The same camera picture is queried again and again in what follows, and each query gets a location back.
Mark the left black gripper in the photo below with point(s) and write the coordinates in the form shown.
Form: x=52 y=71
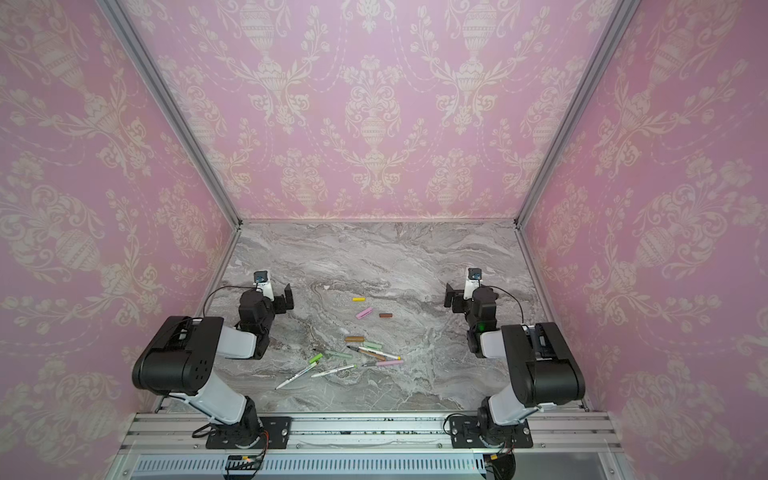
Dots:
x=280 y=300

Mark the white yellow marker pen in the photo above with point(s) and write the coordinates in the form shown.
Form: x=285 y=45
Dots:
x=389 y=356

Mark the aluminium front rail frame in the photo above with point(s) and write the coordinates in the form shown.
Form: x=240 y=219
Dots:
x=568 y=444

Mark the white green marker pen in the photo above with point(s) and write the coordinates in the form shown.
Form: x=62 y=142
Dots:
x=334 y=371

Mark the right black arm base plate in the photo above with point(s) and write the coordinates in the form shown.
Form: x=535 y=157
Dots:
x=469 y=432

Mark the pink pen cap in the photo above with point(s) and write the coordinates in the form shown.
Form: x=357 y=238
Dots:
x=366 y=312

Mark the aluminium corner post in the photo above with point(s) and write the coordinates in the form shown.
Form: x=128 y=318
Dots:
x=595 y=68
x=118 y=18

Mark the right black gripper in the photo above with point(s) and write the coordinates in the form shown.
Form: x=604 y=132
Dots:
x=456 y=298

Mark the right aluminium corner post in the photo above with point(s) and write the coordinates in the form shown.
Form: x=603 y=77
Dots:
x=595 y=68

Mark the pink fountain pen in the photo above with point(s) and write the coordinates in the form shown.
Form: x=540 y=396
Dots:
x=387 y=363

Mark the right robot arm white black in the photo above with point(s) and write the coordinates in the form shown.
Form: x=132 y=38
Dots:
x=542 y=370

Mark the light green fountain pen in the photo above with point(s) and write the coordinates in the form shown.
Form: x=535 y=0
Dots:
x=334 y=354

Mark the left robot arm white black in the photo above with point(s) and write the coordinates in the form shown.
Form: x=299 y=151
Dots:
x=178 y=363

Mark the left aluminium corner post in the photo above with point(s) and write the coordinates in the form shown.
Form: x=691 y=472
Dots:
x=118 y=18

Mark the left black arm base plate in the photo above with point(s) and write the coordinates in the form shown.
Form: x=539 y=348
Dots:
x=271 y=432

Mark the white vented cable duct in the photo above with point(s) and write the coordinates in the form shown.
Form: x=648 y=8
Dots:
x=300 y=465

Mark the brown fountain pen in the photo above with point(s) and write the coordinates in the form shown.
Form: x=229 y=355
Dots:
x=375 y=356

